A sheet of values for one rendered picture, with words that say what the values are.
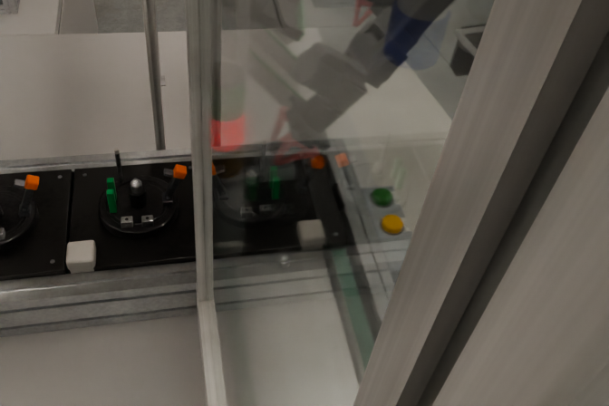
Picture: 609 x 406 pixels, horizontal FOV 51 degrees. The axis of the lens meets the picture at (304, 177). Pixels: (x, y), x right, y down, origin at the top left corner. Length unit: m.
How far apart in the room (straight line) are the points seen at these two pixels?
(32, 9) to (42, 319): 1.05
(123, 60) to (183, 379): 0.91
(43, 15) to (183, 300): 1.06
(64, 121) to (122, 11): 2.06
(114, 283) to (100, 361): 0.14
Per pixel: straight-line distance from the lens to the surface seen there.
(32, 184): 1.15
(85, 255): 1.13
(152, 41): 1.20
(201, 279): 1.04
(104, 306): 1.15
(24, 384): 1.17
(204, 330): 1.06
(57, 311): 1.16
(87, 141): 1.51
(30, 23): 1.93
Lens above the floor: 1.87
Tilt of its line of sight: 46 degrees down
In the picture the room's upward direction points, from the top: 8 degrees clockwise
